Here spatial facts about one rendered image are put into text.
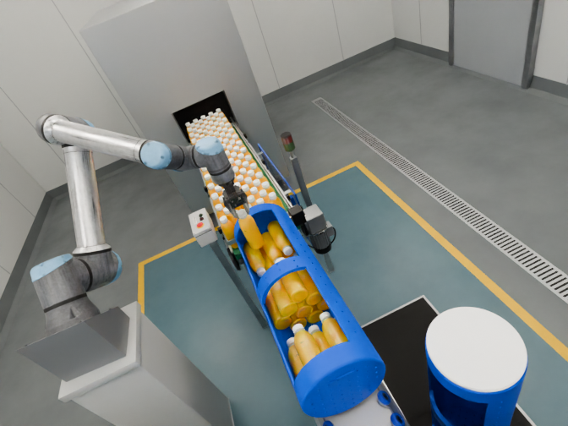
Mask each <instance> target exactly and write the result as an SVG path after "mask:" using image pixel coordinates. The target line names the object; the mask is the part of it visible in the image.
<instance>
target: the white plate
mask: <svg viewBox="0 0 568 426"><path fill-rule="evenodd" d="M426 345H427V350H428V353H429V356H430V359H431V360H432V362H433V364H434V366H435V367H436V368H437V369H438V370H439V371H440V372H441V373H442V374H443V375H444V376H445V377H446V378H447V379H448V380H450V381H451V382H453V383H455V384H457V385H459V386H461V387H463V388H465V389H468V390H471V391H478V392H496V391H502V390H505V389H507V388H509V387H511V386H513V385H514V384H515V383H516V382H517V381H518V380H519V379H520V378H521V377H522V375H523V374H524V371H525V369H526V366H527V350H526V347H525V344H524V342H523V340H522V338H521V337H520V335H519V334H518V332H517V331H516V330H515V328H514V327H513V326H512V325H510V324H509V323H508V322H507V321H506V320H504V319H502V318H501V317H499V315H497V314H494V313H492V312H489V311H488V310H484V309H479V308H473V307H459V308H454V309H449V310H446V311H445V312H443V313H441V314H440V315H438V316H437V317H436V318H435V319H434V320H433V321H432V323H431V324H430V326H429V328H428V332H427V336H426Z"/></svg>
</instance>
